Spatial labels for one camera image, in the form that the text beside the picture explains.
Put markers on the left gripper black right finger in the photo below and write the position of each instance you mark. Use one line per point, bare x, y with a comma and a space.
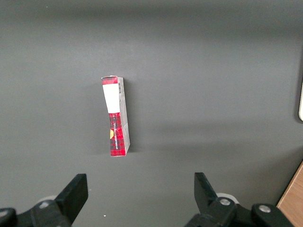
208, 203

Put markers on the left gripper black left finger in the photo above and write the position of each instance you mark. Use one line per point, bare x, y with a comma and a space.
71, 196

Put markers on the beige rectangular tray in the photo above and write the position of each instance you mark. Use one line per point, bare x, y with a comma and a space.
301, 106

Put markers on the red and grey carton box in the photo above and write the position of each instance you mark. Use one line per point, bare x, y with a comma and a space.
116, 137

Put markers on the oak wooden drawer cabinet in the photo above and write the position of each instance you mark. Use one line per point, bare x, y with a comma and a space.
293, 201

